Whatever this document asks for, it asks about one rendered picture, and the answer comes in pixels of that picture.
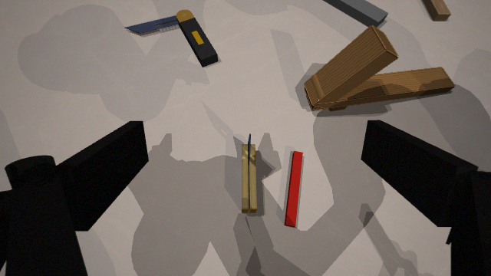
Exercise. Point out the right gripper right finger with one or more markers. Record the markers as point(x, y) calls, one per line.
point(448, 190)

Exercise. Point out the brown wooden v-shaped frame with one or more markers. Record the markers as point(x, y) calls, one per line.
point(350, 77)

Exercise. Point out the black sliding bevel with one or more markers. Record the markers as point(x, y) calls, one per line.
point(197, 39)

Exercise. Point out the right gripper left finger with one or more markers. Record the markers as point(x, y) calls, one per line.
point(47, 199)

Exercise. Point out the red rectangular bar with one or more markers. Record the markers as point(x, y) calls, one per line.
point(293, 189)

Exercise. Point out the small brown wooden block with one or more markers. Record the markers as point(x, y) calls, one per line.
point(437, 9)

